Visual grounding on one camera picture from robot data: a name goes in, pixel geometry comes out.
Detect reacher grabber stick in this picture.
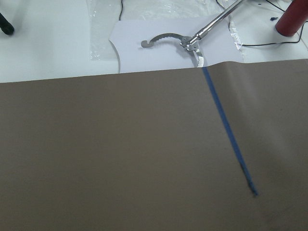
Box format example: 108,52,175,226
141,0,243,67

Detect red cylinder tube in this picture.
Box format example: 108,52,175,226
275,0,308,37

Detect black tripod legs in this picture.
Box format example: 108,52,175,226
0,13,14,36

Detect clear plastic bag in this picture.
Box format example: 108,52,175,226
87,0,234,61

